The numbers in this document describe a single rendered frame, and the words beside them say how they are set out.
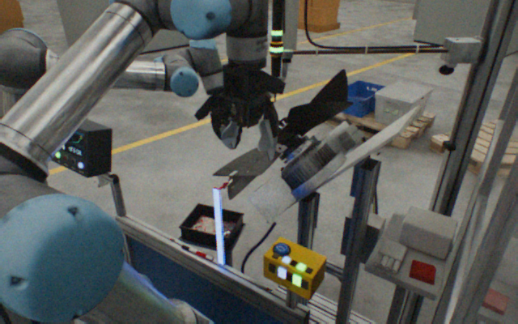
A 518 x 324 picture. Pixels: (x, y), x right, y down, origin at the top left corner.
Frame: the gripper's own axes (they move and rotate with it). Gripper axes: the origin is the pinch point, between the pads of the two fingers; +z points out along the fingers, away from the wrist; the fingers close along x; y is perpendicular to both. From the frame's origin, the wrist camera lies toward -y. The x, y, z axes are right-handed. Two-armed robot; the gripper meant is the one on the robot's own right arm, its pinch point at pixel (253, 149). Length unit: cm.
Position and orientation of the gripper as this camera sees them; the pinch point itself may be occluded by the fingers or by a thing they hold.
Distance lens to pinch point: 80.2
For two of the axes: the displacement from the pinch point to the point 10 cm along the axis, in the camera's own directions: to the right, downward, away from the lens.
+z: 0.0, 8.6, 5.0
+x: 8.3, 2.8, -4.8
